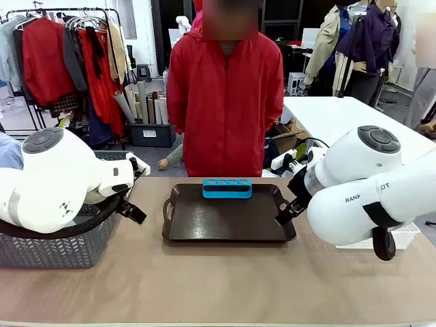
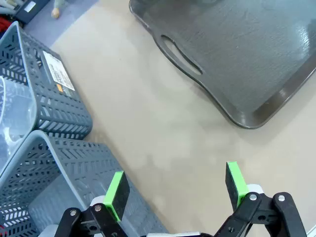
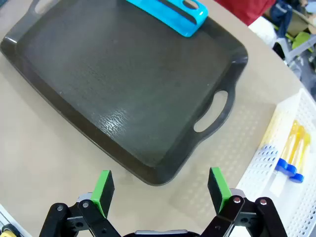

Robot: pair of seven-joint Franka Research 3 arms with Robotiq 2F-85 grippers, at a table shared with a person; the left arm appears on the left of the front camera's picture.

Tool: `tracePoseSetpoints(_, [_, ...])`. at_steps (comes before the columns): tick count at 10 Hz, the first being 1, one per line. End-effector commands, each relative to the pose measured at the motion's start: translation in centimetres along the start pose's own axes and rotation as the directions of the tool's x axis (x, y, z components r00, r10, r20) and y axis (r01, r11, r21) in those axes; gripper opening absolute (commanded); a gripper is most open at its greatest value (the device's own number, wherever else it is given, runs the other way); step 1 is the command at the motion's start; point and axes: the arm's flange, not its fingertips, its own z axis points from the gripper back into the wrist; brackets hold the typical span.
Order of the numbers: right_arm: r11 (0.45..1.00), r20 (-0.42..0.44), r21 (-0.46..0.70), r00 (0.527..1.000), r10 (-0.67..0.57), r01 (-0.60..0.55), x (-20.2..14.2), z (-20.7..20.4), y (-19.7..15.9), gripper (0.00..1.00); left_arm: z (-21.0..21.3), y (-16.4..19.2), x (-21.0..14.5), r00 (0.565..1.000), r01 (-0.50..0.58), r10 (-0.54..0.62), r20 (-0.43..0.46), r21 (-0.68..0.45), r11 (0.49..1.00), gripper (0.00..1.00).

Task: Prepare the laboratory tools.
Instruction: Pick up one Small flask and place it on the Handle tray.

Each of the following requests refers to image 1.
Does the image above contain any white table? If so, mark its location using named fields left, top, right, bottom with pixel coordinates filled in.
left=282, top=96, right=436, bottom=153

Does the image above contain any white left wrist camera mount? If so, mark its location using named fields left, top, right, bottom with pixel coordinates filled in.
left=126, top=155, right=151, bottom=178

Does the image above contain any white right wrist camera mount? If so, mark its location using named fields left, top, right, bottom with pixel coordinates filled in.
left=271, top=149, right=316, bottom=178

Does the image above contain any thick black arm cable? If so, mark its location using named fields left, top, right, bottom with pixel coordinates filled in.
left=0, top=189, right=129, bottom=241
left=372, top=226, right=398, bottom=262

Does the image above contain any hanging red jacket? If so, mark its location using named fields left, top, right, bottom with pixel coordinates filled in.
left=22, top=17, right=78, bottom=107

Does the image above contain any wire mesh basket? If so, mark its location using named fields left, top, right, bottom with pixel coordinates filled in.
left=50, top=94, right=82, bottom=119

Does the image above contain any black step stool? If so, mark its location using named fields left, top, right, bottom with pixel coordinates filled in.
left=136, top=63, right=153, bottom=82

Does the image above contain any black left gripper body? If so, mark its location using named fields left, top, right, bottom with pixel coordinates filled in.
left=83, top=189, right=129, bottom=206

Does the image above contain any bystander in grey trousers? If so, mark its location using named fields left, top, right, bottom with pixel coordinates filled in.
left=403, top=13, right=436, bottom=131

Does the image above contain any hanging black scarf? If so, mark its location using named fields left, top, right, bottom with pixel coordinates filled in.
left=85, top=26, right=106, bottom=80

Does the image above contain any mannequin in beige coat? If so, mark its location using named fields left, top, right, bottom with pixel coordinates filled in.
left=304, top=3, right=355, bottom=97

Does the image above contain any mannequin in dark purple shirt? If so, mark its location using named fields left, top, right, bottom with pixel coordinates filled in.
left=335, top=1, right=402, bottom=107

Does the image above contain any person in red jacket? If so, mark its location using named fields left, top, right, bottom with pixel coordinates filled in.
left=166, top=0, right=285, bottom=178

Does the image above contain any dark grey storage crate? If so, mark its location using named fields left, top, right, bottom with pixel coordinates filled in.
left=128, top=122, right=176, bottom=148

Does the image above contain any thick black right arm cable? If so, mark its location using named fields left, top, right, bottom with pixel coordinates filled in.
left=372, top=226, right=398, bottom=262

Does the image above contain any white computer case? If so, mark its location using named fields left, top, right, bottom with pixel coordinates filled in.
left=287, top=72, right=306, bottom=96

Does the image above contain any black metal clothes rack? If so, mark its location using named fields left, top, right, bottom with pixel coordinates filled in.
left=5, top=7, right=127, bottom=151

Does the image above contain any hanging beige garment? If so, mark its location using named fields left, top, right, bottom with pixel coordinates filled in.
left=108, top=22, right=132, bottom=85

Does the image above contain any cream paper roll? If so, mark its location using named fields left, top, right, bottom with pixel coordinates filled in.
left=124, top=84, right=141, bottom=120

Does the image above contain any grey paper roll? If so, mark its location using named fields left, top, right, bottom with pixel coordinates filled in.
left=112, top=91, right=136, bottom=124

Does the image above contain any hanging dark grey garment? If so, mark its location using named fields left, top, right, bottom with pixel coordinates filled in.
left=63, top=25, right=89, bottom=93

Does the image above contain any thin black camera cable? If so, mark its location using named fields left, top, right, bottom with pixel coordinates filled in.
left=294, top=137, right=330, bottom=161

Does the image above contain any brown cardboard box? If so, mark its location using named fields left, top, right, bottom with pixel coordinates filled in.
left=272, top=121, right=307, bottom=154

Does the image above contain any white plastic bin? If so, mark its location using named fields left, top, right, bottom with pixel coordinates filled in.
left=335, top=221, right=422, bottom=251

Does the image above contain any dark brown plastic tray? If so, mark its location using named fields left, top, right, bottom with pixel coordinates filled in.
left=161, top=183, right=297, bottom=243

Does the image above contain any blue test tube rack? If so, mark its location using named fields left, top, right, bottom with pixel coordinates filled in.
left=202, top=178, right=253, bottom=200

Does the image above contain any hanging red dress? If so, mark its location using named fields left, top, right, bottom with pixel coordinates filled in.
left=78, top=29, right=124, bottom=136

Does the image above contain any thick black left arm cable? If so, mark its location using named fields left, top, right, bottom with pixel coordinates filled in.
left=0, top=189, right=129, bottom=241

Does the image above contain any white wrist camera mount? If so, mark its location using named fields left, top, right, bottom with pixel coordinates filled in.
left=271, top=149, right=316, bottom=178
left=126, top=155, right=151, bottom=178

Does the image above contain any hanging light grey garment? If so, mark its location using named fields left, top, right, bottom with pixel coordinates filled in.
left=0, top=15, right=25, bottom=90

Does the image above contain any grey plastic basket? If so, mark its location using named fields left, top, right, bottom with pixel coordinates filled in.
left=93, top=150, right=134, bottom=163
left=0, top=200, right=121, bottom=270

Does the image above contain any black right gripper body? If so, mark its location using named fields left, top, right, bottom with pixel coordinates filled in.
left=287, top=169, right=313, bottom=207

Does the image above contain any light blue shirt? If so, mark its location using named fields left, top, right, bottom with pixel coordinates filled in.
left=0, top=131, right=25, bottom=170

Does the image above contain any tall white paper roll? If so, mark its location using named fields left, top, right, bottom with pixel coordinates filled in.
left=137, top=81, right=150, bottom=125

